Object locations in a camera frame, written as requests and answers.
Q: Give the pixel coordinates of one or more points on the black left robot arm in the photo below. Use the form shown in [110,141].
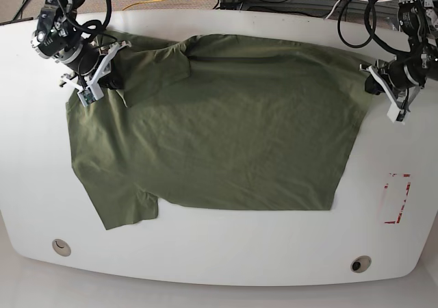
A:
[417,19]

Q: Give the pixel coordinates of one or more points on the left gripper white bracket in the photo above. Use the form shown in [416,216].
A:
[399,80]

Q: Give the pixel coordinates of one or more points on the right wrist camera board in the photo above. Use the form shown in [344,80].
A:
[89,96]

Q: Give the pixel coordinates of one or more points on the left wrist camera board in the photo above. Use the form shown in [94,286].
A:
[395,114]

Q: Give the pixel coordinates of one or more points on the left table cable grommet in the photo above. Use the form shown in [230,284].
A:
[61,247]

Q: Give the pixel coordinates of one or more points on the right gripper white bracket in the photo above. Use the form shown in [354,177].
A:
[92,65]

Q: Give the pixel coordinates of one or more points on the right table cable grommet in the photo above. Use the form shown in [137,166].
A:
[361,264]

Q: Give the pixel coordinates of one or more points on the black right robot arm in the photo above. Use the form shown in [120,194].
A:
[58,29]

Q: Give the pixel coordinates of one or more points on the olive green t-shirt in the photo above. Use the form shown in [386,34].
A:
[219,122]

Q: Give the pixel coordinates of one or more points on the table cable grommet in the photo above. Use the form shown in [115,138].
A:
[61,247]
[361,264]

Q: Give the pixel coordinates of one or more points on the red tape rectangle marking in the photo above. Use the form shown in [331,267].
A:
[395,195]

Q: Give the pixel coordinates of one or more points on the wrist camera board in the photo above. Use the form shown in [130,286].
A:
[395,114]
[89,96]

